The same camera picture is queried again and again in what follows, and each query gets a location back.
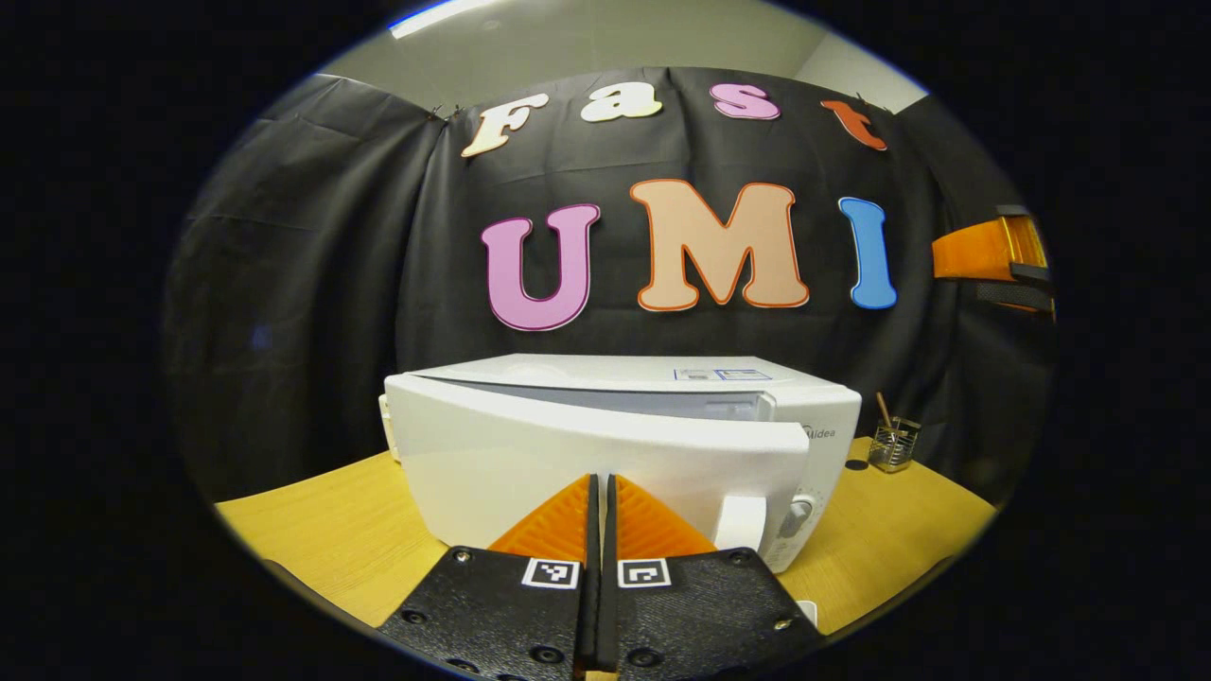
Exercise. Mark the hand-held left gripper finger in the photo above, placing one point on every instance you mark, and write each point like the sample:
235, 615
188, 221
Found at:
610, 567
591, 567

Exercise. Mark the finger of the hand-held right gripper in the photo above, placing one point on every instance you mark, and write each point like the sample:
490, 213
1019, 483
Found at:
1012, 295
974, 251

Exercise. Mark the white microwave oven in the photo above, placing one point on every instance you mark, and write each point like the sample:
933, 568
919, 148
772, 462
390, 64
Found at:
530, 454

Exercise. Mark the metal mesh holder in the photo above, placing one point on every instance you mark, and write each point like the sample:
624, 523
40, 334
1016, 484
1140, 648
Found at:
894, 446

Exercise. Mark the black backdrop cloth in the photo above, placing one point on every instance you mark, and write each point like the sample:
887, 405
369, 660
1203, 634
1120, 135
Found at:
312, 284

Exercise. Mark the black cloth clip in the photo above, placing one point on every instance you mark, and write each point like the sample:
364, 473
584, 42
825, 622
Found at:
445, 113

